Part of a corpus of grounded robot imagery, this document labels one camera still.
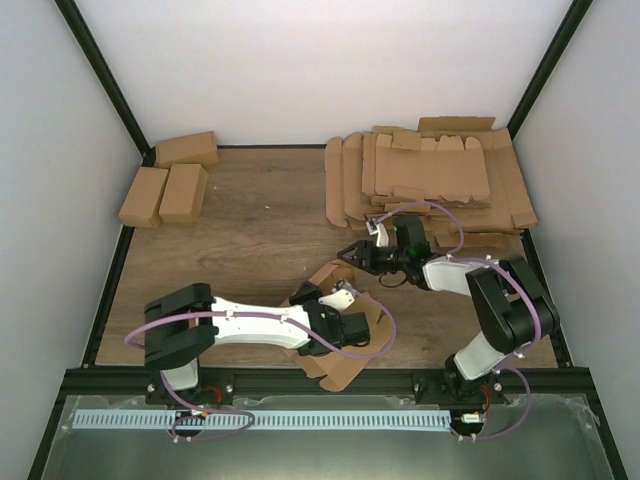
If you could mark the cardboard box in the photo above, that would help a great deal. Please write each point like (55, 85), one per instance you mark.
(199, 148)
(334, 370)
(141, 205)
(183, 194)

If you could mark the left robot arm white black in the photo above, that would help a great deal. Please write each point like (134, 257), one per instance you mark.
(181, 326)

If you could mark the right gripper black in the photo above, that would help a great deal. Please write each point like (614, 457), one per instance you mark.
(368, 251)

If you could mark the black corner post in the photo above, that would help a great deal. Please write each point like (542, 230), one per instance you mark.
(561, 39)
(80, 30)

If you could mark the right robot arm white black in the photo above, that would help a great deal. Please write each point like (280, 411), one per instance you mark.
(513, 308)

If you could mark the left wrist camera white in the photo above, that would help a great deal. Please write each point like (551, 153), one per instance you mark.
(341, 298)

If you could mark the folded cardboard box back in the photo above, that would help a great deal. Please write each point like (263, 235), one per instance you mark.
(199, 148)

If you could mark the left black corner post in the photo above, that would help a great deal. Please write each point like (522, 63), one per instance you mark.
(80, 30)

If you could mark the stack of flat cardboard sheets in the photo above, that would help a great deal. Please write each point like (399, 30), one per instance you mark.
(460, 175)

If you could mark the black aluminium frame rail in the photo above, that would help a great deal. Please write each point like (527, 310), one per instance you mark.
(425, 385)

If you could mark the light blue slotted cable duct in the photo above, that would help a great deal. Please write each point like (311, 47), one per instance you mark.
(267, 420)

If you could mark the right black corner post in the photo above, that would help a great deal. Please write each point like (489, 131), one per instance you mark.
(561, 39)

